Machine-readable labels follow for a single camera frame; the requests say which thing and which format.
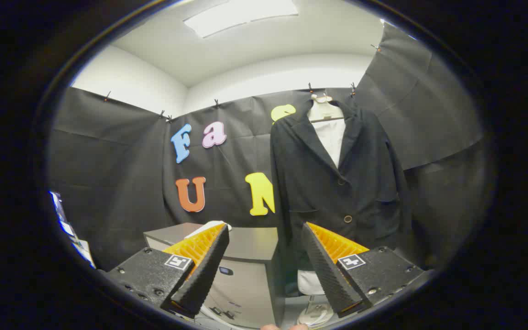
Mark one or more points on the black jacket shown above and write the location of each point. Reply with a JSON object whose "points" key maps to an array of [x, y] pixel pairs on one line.
{"points": [[319, 192]]}

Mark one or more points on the white garment steamer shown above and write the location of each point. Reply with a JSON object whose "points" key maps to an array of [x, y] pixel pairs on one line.
{"points": [[216, 224]]}

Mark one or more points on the grey cabinet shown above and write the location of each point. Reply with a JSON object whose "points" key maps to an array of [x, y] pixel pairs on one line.
{"points": [[250, 284]]}

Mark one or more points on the blue white papers pile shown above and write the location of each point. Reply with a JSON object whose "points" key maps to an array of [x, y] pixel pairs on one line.
{"points": [[67, 227]]}

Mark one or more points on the white mannequin stand base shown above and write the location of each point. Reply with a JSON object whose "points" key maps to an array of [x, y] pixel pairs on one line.
{"points": [[314, 316]]}

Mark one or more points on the white shirt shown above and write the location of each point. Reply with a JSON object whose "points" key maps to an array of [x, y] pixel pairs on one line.
{"points": [[332, 137]]}

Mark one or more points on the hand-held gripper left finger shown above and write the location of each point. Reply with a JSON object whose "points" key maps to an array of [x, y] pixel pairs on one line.
{"points": [[204, 270]]}

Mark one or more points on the ceiling light panel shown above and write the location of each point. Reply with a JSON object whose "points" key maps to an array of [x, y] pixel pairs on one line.
{"points": [[236, 16]]}

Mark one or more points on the black backdrop cloth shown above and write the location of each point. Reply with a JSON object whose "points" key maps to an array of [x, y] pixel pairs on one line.
{"points": [[117, 160]]}

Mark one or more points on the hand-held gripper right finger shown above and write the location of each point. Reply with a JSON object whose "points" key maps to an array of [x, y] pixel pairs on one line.
{"points": [[323, 270]]}

